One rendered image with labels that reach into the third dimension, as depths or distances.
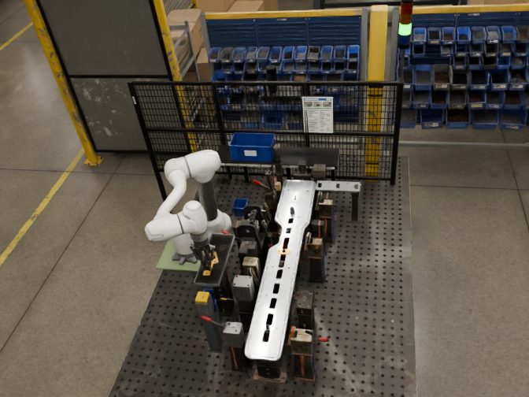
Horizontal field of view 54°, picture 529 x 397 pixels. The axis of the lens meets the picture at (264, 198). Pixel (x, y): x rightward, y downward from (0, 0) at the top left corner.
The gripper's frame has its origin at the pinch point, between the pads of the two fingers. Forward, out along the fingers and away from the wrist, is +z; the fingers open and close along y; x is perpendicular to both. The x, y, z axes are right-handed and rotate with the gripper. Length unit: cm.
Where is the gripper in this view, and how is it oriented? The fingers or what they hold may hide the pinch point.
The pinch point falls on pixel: (206, 264)
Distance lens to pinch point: 271.5
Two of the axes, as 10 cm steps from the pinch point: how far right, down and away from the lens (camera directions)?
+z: 0.9, 7.6, 6.5
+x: 1.4, -6.5, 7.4
